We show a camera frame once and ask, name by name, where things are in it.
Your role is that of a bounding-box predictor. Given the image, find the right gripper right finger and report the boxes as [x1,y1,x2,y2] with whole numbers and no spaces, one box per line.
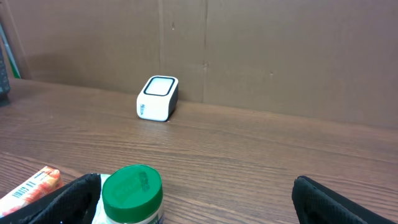
[292,175,394,224]

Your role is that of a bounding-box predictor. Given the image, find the teal wet wipes pack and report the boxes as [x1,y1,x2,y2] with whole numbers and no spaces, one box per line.
[91,174,111,224]

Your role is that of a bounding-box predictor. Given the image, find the orange Kleenex tissue pack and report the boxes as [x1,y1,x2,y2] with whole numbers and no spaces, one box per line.
[1,166,63,218]

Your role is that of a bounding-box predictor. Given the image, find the green lid jar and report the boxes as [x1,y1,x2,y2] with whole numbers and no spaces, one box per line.
[102,164,165,224]

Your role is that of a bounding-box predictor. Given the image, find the white barcode scanner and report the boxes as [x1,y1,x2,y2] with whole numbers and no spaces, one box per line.
[136,75,179,122]

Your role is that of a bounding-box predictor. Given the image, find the grey plastic mesh basket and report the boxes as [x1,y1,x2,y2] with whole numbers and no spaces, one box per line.
[0,50,11,106]

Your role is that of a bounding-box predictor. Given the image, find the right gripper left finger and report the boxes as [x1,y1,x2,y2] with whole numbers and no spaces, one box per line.
[1,173,101,224]

